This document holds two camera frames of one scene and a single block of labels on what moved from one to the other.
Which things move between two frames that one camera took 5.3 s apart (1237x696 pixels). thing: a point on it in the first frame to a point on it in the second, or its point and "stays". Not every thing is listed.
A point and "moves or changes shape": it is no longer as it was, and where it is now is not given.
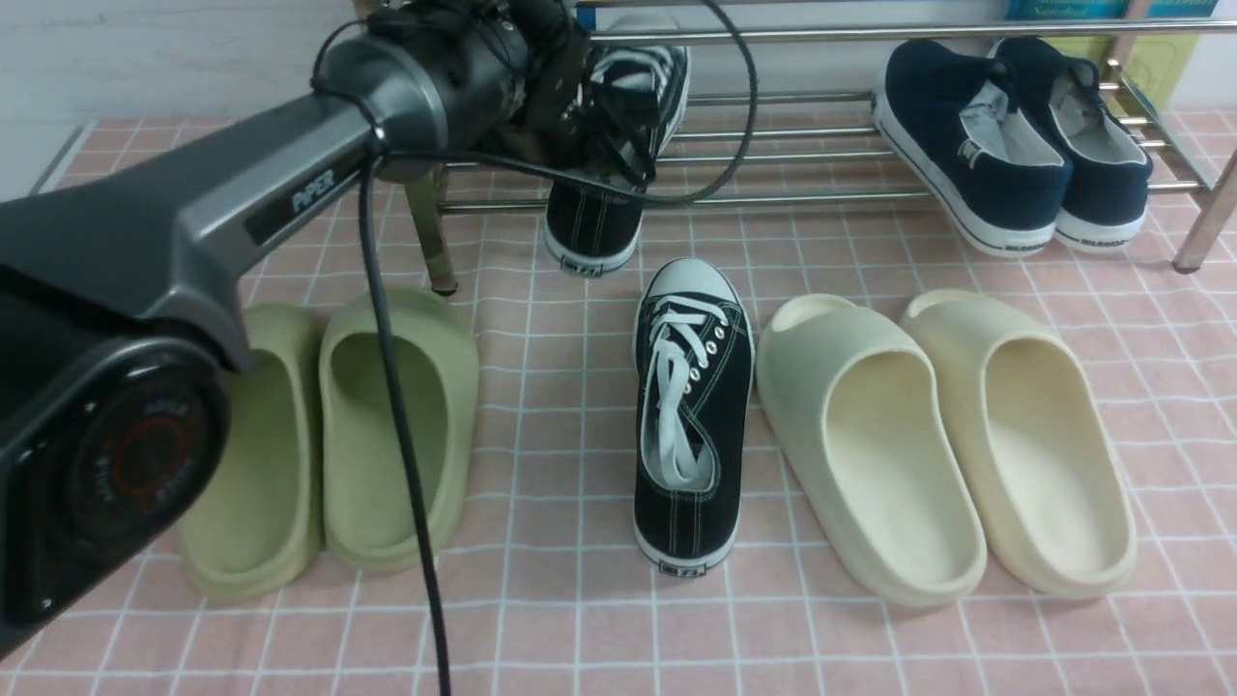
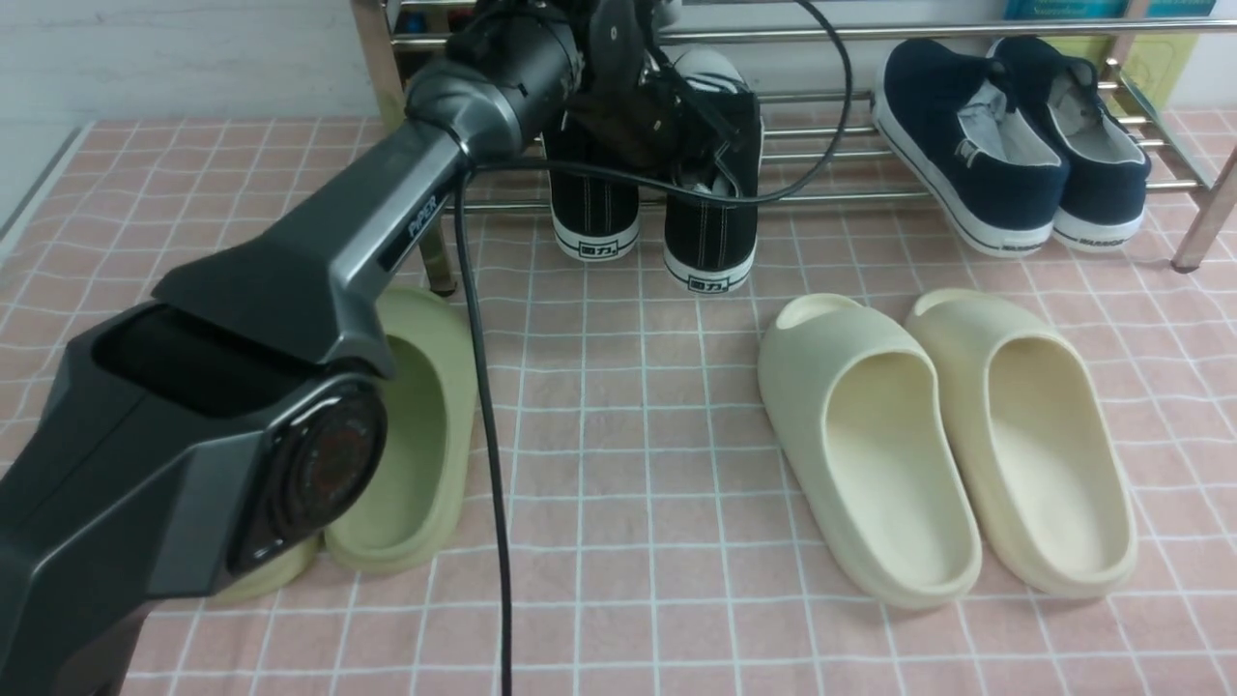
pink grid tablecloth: (544, 594) stays
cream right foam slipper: (1039, 444) stays
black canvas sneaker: (695, 369) to (710, 246)
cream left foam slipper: (869, 453) stays
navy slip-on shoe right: (1111, 172) stays
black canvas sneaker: (591, 225) moves or changes shape
